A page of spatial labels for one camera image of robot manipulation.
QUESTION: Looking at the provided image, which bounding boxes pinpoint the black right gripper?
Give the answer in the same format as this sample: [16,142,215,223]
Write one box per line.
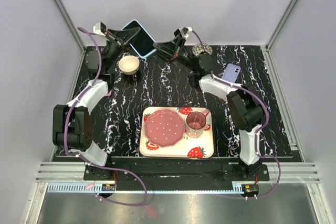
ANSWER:
[151,36,197,73]

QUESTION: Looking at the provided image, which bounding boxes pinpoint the purple phone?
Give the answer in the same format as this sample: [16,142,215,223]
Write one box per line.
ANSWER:
[221,63,241,83]

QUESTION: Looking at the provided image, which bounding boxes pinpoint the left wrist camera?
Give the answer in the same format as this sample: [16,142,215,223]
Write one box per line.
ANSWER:
[93,22,106,36]

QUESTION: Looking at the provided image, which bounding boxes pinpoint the pink dotted plate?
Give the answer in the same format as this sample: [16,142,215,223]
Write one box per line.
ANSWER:
[144,109,185,147]

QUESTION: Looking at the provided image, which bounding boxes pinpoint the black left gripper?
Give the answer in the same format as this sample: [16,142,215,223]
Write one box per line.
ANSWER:
[102,28,143,72]

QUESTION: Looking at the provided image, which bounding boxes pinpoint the pink glass mug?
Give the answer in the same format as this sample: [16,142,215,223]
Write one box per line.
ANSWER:
[185,109,210,138]

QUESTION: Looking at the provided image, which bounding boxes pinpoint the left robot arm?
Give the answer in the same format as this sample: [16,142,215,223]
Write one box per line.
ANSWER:
[52,23,141,180]

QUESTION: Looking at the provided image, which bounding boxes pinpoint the purple cable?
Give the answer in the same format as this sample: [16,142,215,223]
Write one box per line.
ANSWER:
[64,26,148,206]
[191,28,283,200]

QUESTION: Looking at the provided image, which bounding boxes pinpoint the floral patterned bowl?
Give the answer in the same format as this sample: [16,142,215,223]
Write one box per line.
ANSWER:
[192,43,213,55]

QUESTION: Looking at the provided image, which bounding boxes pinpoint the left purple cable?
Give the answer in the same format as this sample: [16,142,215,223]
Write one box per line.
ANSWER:
[64,26,148,206]

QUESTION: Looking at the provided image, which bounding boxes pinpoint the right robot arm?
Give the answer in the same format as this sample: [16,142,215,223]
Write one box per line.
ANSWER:
[153,34,269,180]

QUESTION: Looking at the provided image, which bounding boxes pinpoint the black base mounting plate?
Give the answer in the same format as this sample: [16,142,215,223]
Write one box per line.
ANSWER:
[83,156,270,182]

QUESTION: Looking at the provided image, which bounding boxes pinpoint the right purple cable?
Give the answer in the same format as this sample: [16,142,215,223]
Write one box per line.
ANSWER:
[191,28,283,200]

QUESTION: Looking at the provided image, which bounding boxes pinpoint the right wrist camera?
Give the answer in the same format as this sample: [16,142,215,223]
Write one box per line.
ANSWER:
[174,27,193,40]

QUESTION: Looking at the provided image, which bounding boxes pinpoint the white strawberry print tray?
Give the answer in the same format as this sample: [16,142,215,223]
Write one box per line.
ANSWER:
[139,106,215,158]

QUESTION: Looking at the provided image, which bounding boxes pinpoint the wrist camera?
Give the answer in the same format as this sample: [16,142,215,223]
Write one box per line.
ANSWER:
[174,27,193,40]
[93,22,106,36]

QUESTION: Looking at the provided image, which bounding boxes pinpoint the cream ceramic bowl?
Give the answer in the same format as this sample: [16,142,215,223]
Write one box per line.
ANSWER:
[118,56,140,76]

